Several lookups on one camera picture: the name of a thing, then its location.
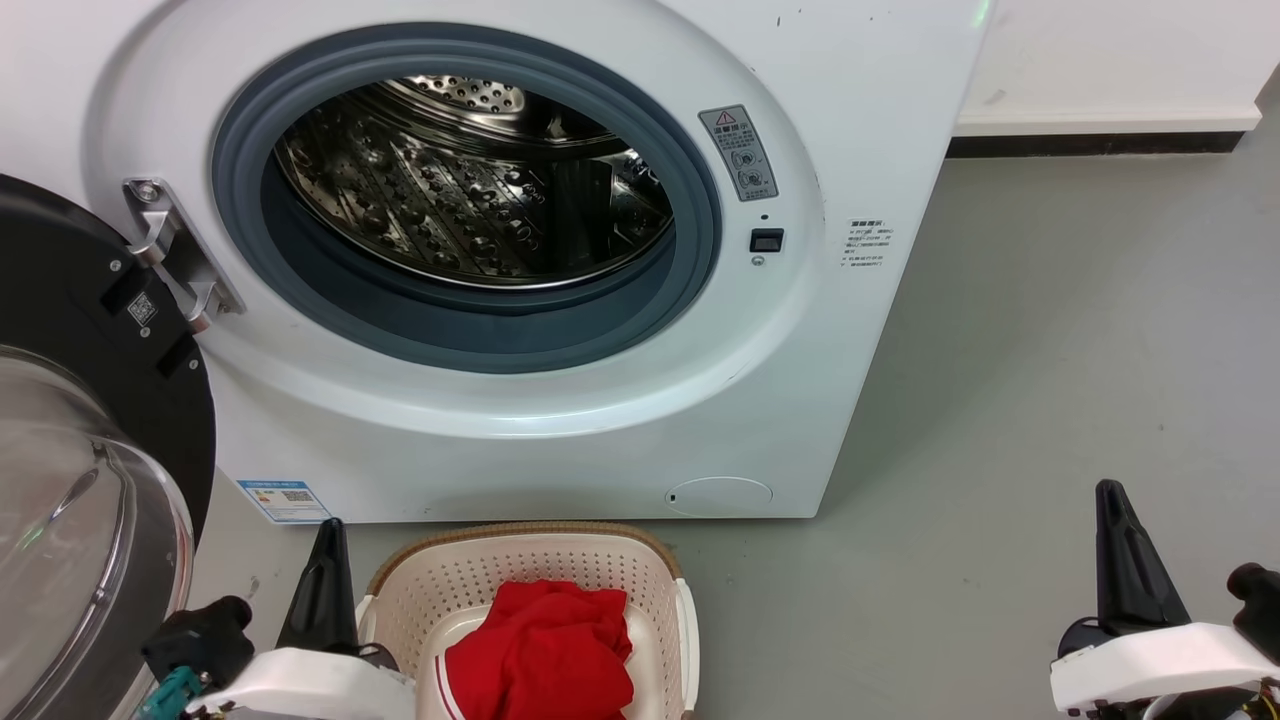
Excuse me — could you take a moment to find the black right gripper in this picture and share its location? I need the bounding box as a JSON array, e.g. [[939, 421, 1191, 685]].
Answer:
[[1058, 480, 1191, 657]]

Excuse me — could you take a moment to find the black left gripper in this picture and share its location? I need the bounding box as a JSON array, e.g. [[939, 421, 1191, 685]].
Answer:
[[277, 518, 400, 671]]

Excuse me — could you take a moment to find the red garment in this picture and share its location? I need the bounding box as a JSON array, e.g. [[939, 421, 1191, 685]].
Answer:
[[445, 579, 636, 720]]

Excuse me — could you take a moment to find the cream perforated laundry basket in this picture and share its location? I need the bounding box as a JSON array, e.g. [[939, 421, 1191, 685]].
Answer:
[[357, 521, 701, 720]]

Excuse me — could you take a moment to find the black washer door with glass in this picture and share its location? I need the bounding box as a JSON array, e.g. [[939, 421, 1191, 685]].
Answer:
[[0, 175, 218, 720]]

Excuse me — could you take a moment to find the stainless steel washing machine drum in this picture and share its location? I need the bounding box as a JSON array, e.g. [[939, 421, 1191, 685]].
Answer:
[[273, 75, 676, 291]]

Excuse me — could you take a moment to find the blue energy label sticker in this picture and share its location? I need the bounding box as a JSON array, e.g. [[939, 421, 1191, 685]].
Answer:
[[238, 480, 331, 525]]

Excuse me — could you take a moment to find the grey rubber door gasket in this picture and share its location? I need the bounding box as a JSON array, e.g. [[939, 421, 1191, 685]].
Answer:
[[210, 24, 723, 375]]

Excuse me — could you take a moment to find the white front-load washing machine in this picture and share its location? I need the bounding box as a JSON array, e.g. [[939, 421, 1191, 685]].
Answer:
[[0, 0, 996, 523]]

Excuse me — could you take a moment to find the silver door hinge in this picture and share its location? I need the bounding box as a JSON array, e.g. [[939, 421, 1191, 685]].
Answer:
[[123, 178, 246, 334]]

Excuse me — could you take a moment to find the round white filter cover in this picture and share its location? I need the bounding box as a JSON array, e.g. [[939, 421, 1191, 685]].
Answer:
[[665, 476, 774, 518]]

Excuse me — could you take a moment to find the small white text sticker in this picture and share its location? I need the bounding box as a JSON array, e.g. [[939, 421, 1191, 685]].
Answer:
[[840, 219, 894, 269]]

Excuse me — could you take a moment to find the white ledge with black skirting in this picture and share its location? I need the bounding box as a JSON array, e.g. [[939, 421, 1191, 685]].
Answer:
[[945, 105, 1263, 159]]

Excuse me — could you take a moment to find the grey warning sticker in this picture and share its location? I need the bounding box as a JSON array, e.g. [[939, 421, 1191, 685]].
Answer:
[[698, 105, 779, 203]]

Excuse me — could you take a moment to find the teal cable connector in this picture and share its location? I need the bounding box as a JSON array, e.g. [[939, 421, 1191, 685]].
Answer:
[[133, 666, 208, 720]]

